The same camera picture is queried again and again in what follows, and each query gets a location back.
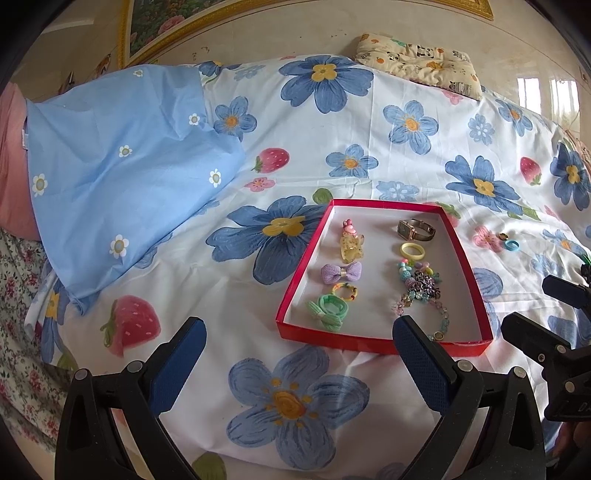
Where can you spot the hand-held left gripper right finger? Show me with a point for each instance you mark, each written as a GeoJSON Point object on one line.
{"type": "Point", "coordinates": [422, 369]}

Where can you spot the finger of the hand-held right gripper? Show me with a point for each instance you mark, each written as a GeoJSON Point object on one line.
{"type": "Point", "coordinates": [531, 337]}
{"type": "Point", "coordinates": [568, 290]}

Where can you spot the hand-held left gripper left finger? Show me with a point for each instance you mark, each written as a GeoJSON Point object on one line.
{"type": "Point", "coordinates": [178, 364]}

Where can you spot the red cardboard box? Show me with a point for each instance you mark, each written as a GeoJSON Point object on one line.
{"type": "Point", "coordinates": [378, 277]}

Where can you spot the yellow green bangle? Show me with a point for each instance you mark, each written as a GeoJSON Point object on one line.
{"type": "Point", "coordinates": [402, 251]}

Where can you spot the purple bow hair clip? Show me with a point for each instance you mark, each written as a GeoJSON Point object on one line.
{"type": "Point", "coordinates": [332, 272]}

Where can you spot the yellow claw hair clip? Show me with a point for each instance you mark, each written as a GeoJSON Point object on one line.
{"type": "Point", "coordinates": [352, 248]}

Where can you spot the gold wristwatch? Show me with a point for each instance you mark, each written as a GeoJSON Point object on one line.
{"type": "Point", "coordinates": [408, 229]}

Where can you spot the pink hair clip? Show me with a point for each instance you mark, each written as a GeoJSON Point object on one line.
{"type": "Point", "coordinates": [347, 227]}

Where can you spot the dark green object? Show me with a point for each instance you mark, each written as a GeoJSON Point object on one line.
{"type": "Point", "coordinates": [586, 261]}

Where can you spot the small-flower patterned cloth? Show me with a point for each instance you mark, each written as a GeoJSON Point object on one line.
{"type": "Point", "coordinates": [23, 323]}

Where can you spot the light blue pillow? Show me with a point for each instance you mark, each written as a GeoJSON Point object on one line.
{"type": "Point", "coordinates": [115, 184]}

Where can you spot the floral printed blanket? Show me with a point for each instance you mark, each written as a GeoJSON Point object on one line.
{"type": "Point", "coordinates": [277, 152]}

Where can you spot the pink cloth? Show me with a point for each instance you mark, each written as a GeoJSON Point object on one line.
{"type": "Point", "coordinates": [14, 161]}

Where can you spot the panda print pillow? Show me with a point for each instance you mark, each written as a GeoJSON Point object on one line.
{"type": "Point", "coordinates": [415, 60]}

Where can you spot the gold framed painting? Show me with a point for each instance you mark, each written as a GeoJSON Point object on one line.
{"type": "Point", "coordinates": [152, 27]}

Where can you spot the cartoon wall sticker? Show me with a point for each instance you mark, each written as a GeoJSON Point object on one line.
{"type": "Point", "coordinates": [104, 64]}

